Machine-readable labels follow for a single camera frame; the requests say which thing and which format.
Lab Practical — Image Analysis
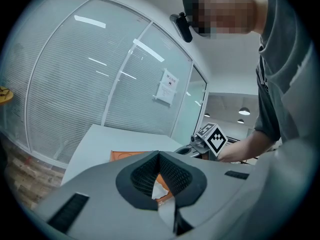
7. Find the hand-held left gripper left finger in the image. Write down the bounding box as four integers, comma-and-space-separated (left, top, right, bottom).
115, 150, 160, 211

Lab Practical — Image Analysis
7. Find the white paper notice holder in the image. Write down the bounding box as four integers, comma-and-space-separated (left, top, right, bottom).
152, 68, 180, 108

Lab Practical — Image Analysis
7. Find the person's grey t-shirt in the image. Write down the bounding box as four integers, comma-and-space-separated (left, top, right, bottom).
253, 0, 320, 146

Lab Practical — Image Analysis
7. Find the black head-worn camera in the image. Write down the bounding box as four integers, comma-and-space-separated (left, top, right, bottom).
169, 11, 194, 44

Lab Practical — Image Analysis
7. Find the orange box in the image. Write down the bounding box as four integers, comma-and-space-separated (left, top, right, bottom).
109, 149, 175, 206

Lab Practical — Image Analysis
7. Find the person's right forearm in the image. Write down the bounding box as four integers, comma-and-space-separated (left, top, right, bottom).
218, 128, 262, 164

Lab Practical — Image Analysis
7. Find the glass partition with blinds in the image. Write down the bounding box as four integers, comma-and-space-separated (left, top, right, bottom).
0, 0, 209, 165

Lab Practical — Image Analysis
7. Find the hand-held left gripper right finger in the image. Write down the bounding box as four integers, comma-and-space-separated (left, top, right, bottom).
158, 150, 208, 209

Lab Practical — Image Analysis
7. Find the white paper item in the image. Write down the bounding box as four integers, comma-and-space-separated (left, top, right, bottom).
151, 179, 170, 200

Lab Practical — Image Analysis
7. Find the yellow round table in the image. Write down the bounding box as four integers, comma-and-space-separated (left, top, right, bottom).
0, 85, 15, 107

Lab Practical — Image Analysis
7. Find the person's head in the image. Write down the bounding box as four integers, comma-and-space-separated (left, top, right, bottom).
182, 0, 269, 38

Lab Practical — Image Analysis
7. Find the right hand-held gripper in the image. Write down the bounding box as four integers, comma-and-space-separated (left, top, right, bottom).
174, 122, 229, 160

